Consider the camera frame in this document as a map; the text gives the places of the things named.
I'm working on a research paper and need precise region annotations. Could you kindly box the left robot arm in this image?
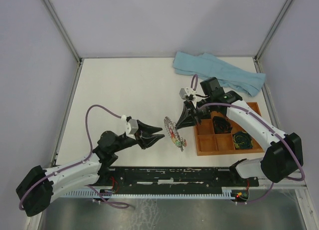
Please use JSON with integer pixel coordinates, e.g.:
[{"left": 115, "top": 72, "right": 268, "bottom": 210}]
[{"left": 16, "top": 119, "right": 164, "bottom": 217}]

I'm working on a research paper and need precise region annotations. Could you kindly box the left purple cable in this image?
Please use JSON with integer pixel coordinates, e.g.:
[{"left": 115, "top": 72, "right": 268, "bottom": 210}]
[{"left": 18, "top": 104, "right": 130, "bottom": 211}]

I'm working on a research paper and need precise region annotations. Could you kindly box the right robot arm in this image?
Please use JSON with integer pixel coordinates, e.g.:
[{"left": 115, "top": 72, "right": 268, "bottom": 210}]
[{"left": 175, "top": 76, "right": 305, "bottom": 183}]

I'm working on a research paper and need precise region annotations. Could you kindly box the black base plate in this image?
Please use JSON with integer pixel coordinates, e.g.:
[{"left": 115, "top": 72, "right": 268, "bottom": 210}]
[{"left": 93, "top": 167, "right": 259, "bottom": 187}]

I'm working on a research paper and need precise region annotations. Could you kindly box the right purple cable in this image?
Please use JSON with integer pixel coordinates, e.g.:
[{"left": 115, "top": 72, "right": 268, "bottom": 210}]
[{"left": 190, "top": 74, "right": 306, "bottom": 205}]

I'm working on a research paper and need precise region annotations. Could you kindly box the purple cable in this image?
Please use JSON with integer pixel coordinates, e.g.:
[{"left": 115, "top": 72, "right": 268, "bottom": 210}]
[
  {"left": 190, "top": 74, "right": 306, "bottom": 205},
  {"left": 18, "top": 104, "right": 130, "bottom": 211}
]

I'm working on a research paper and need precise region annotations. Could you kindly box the white slotted cable duct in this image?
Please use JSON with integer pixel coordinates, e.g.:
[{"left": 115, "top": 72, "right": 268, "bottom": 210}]
[{"left": 61, "top": 188, "right": 235, "bottom": 200}]

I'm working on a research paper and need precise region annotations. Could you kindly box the wooden compartment tray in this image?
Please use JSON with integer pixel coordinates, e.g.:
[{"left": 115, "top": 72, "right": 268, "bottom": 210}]
[{"left": 194, "top": 111, "right": 263, "bottom": 156}]

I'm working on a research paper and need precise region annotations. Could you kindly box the light blue cloth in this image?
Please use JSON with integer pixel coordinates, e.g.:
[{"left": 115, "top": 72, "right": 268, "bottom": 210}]
[{"left": 173, "top": 52, "right": 266, "bottom": 97}]

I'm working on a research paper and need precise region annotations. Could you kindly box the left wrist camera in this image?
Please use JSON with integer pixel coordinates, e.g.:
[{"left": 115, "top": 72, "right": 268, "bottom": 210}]
[{"left": 121, "top": 115, "right": 139, "bottom": 139}]

